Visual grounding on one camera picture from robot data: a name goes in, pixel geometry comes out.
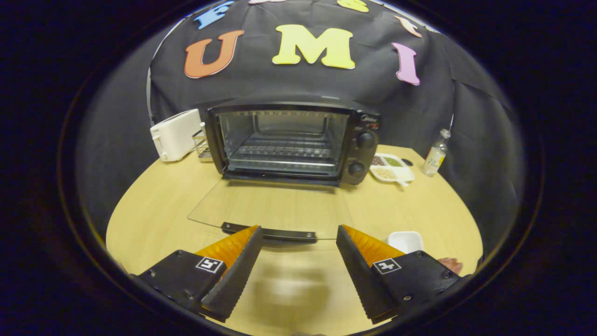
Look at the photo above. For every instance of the small white tray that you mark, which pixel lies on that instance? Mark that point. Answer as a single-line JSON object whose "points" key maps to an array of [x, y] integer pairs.
{"points": [[405, 240]]}

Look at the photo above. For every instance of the black toaster oven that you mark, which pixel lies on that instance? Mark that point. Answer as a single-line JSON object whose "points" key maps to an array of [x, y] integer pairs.
{"points": [[366, 156]]}

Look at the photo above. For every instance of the clear plastic bottle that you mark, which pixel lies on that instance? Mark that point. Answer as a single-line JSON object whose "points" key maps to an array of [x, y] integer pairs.
{"points": [[435, 158]]}

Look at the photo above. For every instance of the white divided dish with grains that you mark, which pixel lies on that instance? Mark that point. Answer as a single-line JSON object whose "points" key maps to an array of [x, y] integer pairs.
{"points": [[392, 169]]}

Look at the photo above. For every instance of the white bread toaster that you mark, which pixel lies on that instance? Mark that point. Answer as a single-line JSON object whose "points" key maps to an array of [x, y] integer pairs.
{"points": [[177, 135]]}

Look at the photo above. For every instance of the small black bottle cap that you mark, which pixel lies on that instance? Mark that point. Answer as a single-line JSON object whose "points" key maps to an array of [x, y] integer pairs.
{"points": [[407, 162]]}

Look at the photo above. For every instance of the red raw meat piece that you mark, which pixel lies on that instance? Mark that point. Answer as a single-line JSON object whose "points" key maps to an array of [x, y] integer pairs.
{"points": [[451, 266]]}

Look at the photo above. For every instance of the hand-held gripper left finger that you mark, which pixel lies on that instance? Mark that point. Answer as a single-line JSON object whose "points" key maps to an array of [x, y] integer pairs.
{"points": [[240, 273]]}

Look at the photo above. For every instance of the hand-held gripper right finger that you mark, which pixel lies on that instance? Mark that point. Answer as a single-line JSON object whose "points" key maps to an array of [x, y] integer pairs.
{"points": [[361, 275]]}

